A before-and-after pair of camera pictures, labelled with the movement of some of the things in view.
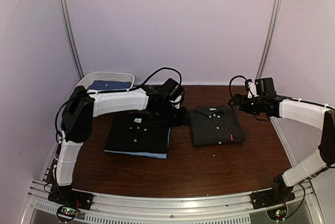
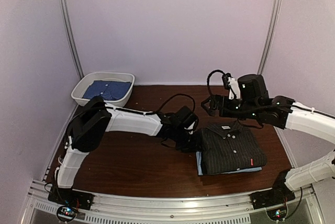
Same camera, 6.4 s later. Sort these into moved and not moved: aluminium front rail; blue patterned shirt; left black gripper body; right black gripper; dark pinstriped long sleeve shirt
Moved: right black gripper; dark pinstriped long sleeve shirt; left black gripper body
Not moved: blue patterned shirt; aluminium front rail
